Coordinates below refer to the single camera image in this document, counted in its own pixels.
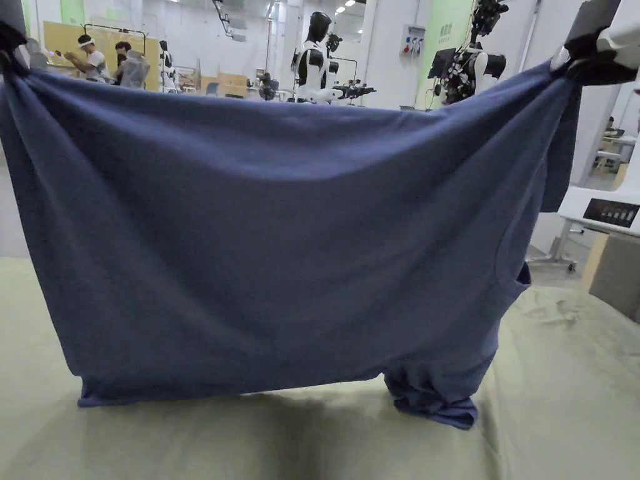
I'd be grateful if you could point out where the white table on wheels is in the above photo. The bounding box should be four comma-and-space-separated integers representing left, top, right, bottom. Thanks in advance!
529, 184, 640, 274

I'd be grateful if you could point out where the humanoid robot with cables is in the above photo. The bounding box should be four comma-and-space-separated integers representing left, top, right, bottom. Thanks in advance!
431, 0, 508, 107

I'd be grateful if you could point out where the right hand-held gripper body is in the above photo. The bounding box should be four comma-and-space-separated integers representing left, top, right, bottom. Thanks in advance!
596, 14, 640, 67

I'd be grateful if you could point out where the bed with pale green sheet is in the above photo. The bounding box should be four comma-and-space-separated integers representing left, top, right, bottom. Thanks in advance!
0, 254, 640, 480

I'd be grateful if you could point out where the brown carton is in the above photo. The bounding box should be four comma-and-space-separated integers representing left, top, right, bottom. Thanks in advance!
582, 232, 640, 322

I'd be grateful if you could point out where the grey electrical socket box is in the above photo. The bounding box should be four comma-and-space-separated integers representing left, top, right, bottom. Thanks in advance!
399, 23, 427, 57

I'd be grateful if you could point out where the small white humanoid robot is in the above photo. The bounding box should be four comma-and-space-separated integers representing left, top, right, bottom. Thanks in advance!
157, 39, 180, 94

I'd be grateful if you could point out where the dark blue shirt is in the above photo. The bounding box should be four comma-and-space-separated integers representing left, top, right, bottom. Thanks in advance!
0, 59, 584, 432

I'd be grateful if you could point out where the wooden crate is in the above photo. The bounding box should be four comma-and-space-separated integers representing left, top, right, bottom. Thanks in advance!
217, 72, 250, 97

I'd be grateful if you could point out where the black and white humanoid robot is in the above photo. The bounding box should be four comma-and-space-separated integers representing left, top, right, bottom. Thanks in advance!
291, 11, 377, 106

